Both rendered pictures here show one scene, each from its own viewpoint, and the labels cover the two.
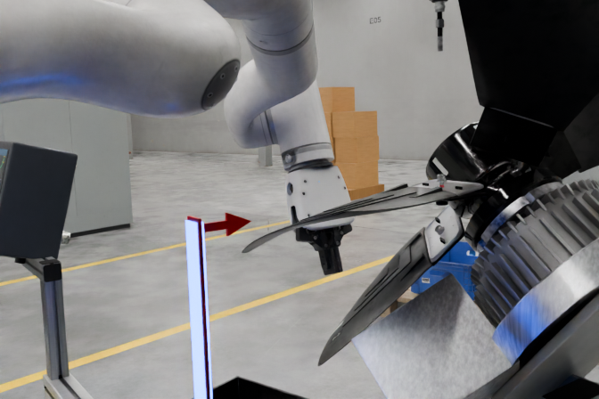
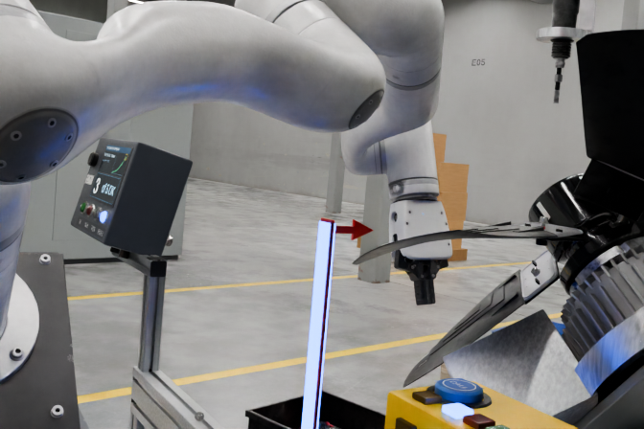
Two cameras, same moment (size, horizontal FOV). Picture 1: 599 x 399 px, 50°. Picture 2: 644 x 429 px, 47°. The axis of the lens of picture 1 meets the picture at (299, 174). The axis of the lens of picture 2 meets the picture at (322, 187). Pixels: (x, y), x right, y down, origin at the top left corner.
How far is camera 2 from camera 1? 0.23 m
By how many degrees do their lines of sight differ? 5
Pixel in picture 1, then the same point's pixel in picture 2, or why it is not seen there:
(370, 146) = (456, 204)
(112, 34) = (292, 58)
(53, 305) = (154, 300)
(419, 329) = (507, 354)
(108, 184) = not seen: hidden behind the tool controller
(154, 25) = (325, 55)
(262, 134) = (373, 163)
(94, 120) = (156, 137)
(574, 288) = not seen: outside the picture
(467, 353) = (550, 381)
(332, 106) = not seen: hidden behind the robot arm
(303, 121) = (414, 155)
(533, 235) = (624, 280)
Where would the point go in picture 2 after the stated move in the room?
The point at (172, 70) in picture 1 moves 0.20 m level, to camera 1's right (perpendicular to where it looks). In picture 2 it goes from (333, 93) to (526, 108)
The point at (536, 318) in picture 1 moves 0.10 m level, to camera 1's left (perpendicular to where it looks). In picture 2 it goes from (617, 351) to (530, 343)
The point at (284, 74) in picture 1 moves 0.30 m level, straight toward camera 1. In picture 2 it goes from (408, 107) to (426, 91)
